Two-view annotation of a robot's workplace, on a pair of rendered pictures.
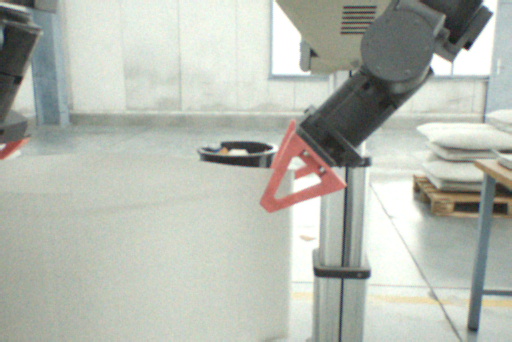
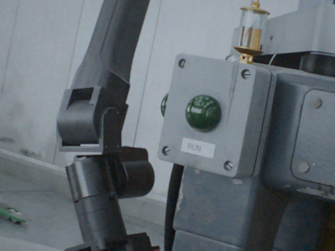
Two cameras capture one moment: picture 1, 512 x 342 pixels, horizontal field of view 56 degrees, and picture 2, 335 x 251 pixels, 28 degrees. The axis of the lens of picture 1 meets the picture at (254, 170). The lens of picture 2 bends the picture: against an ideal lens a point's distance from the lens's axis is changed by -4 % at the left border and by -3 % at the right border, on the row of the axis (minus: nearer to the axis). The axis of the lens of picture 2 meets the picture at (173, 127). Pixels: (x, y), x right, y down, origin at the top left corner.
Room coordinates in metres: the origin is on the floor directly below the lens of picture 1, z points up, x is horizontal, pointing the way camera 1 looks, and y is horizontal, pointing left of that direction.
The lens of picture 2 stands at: (1.24, 0.71, 1.30)
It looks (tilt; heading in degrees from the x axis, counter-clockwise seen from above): 3 degrees down; 206
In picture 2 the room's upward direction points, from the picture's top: 11 degrees clockwise
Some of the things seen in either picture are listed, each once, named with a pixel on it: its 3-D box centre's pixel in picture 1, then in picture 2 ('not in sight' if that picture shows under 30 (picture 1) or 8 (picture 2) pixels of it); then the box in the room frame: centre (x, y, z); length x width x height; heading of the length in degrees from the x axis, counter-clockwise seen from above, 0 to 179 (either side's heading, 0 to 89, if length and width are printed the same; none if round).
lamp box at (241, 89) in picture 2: not in sight; (217, 115); (0.72, 0.49, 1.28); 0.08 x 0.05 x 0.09; 85
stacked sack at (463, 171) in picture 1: (472, 170); not in sight; (3.61, -1.67, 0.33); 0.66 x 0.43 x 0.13; 85
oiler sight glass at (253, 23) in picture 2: not in sight; (252, 30); (0.66, 0.49, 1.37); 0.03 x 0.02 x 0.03; 85
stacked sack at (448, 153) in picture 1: (458, 149); not in sight; (3.87, -1.66, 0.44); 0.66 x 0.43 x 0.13; 175
